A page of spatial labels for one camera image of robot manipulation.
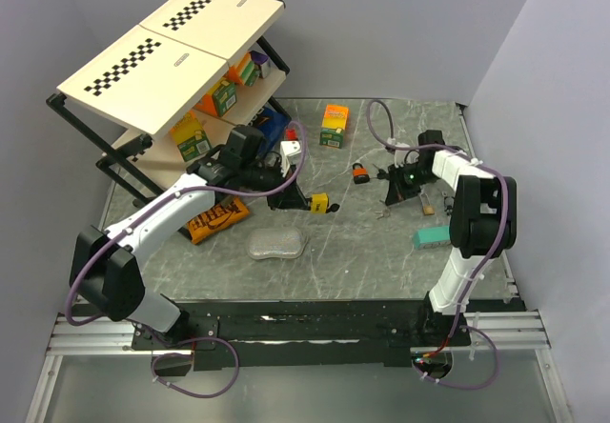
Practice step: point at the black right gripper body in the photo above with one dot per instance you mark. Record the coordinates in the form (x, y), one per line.
(411, 178)

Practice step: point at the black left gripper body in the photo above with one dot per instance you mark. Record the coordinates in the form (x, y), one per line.
(258, 177)

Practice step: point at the silver keys of yellow padlock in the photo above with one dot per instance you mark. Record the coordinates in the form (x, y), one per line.
(384, 213)

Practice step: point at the black keys of orange padlock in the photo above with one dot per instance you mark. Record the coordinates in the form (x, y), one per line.
(382, 173)

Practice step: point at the yellow black padlock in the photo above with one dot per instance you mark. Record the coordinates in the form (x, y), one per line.
(320, 203)

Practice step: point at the small brass padlock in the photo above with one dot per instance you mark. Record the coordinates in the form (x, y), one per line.
(426, 204)

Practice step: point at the orange black padlock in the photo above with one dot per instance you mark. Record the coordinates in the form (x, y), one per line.
(360, 174)

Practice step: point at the grey figurine keychain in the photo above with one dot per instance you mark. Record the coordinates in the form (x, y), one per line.
(448, 203)

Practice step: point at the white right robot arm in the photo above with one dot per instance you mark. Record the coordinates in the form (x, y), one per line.
(483, 220)

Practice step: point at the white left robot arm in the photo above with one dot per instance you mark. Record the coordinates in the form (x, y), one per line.
(106, 266)

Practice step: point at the orange snack bag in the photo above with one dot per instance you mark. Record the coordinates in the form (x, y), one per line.
(216, 219)

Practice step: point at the silver glitter sponge pad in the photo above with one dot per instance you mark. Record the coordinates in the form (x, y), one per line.
(276, 243)

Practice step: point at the blue snack bag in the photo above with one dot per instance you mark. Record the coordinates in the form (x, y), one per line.
(272, 124)

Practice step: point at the teal rectangular box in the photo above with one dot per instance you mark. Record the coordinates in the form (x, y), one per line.
(433, 237)

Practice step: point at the yellow green box lower shelf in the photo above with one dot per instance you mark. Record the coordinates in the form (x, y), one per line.
(190, 138)

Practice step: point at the orange green box middle shelf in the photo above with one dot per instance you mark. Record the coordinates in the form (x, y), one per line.
(220, 98)

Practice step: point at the orange green box shelf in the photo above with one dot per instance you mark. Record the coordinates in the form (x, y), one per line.
(245, 72)
(220, 98)

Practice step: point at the orange green box on table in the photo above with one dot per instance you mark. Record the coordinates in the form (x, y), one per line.
(334, 126)

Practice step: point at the orange green box upper shelf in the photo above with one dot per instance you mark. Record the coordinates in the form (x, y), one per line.
(245, 72)

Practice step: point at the beige two-tier shelf rack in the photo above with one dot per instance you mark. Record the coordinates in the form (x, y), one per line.
(129, 96)

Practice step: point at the purple white small box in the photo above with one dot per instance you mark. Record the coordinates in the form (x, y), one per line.
(262, 63)

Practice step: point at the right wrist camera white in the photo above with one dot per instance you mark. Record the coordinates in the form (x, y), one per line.
(397, 150)

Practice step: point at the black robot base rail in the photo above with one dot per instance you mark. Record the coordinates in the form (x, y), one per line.
(223, 333)

